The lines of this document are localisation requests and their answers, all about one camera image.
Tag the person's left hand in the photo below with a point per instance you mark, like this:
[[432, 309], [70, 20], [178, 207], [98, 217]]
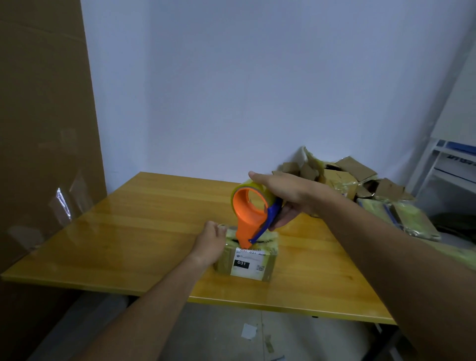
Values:
[[208, 245]]

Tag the person's right hand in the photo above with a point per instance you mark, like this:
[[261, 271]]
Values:
[[297, 197]]

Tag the small box with 031 label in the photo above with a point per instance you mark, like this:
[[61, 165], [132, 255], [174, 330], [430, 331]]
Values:
[[227, 260]]

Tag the row of cardboard boxes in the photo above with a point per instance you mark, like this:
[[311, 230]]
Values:
[[340, 180]]

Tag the orange dispenser with yellow tape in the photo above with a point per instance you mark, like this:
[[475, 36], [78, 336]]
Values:
[[249, 223]]

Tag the taped box with blue stripe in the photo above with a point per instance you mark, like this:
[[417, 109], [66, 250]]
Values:
[[375, 208]]

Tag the person's left forearm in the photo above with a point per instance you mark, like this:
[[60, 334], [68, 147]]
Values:
[[148, 320]]

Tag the person's right forearm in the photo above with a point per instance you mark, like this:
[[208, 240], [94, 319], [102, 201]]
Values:
[[409, 279]]

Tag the white box blue stripe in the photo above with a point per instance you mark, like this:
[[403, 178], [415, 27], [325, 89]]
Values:
[[461, 163]]

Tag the large brown cardboard sheet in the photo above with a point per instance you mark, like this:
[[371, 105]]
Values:
[[44, 130]]

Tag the yellow wooden table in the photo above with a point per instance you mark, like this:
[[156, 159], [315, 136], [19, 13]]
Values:
[[130, 230]]

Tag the white paper scrap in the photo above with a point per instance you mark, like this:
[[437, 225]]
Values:
[[249, 331]]

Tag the black bag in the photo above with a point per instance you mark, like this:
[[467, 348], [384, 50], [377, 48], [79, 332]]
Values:
[[453, 227]]

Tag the black metal table leg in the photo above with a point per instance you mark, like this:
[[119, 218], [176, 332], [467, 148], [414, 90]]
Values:
[[383, 344]]

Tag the white metal shelf rack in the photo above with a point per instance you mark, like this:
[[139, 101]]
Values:
[[457, 111]]

